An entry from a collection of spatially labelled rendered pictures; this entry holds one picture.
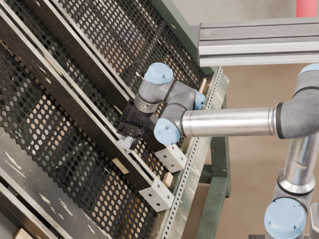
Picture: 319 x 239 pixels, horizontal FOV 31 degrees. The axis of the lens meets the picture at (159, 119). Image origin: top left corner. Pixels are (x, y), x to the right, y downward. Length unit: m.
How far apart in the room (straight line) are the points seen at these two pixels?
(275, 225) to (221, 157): 1.62
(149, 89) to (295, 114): 0.46
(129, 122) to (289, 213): 0.56
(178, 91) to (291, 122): 0.38
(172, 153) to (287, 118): 0.97
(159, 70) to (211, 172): 1.82
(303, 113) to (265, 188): 2.15
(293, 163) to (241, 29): 0.75
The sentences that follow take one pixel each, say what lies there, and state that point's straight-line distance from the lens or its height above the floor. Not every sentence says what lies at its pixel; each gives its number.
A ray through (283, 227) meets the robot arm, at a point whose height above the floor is 1.26.
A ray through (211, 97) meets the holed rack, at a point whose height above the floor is 0.89.
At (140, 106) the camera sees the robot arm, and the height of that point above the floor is 1.53.
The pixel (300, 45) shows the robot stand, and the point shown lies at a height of 2.02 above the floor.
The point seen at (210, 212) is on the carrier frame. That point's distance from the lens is 3.25.
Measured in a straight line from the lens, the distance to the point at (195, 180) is 2.51.
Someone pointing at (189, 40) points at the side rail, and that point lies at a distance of 2.92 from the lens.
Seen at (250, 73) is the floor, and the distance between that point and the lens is 4.57.
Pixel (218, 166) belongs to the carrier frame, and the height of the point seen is 0.26.
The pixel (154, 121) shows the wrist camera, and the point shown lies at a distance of 1.83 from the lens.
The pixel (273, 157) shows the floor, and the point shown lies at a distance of 3.82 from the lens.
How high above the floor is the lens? 2.58
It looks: 38 degrees down
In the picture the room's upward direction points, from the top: 8 degrees counter-clockwise
